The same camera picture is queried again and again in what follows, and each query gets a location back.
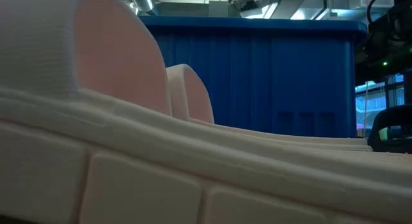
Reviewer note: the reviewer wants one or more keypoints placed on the black slide sandal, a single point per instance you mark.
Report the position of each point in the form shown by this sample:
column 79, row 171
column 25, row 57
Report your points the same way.
column 396, row 113

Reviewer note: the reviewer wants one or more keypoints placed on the white plastic dish rack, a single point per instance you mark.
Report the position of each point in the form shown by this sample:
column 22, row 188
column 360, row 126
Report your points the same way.
column 128, row 172

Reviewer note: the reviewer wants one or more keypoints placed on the blue plastic bin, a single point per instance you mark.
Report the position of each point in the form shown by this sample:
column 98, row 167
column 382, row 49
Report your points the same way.
column 257, row 72

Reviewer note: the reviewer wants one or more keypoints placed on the yellow-green container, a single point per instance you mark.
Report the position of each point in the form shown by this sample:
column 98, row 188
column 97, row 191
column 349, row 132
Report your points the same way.
column 383, row 134

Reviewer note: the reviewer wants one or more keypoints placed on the ceiling light panel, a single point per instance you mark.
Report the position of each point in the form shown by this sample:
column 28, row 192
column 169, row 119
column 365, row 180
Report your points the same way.
column 259, row 11

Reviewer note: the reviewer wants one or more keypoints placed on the silver ventilation duct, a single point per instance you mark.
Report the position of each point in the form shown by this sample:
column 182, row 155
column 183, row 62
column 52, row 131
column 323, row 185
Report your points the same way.
column 143, row 0

